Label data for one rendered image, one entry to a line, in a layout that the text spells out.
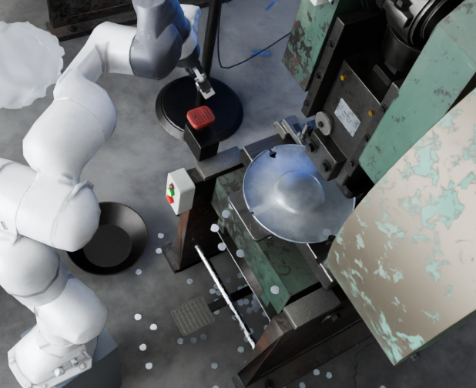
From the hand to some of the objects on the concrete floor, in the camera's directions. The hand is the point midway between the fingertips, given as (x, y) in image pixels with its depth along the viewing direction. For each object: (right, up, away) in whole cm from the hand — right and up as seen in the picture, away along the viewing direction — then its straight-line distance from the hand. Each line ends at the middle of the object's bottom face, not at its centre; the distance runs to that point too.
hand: (205, 88), depth 146 cm
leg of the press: (+22, -36, +85) cm, 95 cm away
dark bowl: (-40, -46, +67) cm, 91 cm away
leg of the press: (+48, -78, +64) cm, 112 cm away
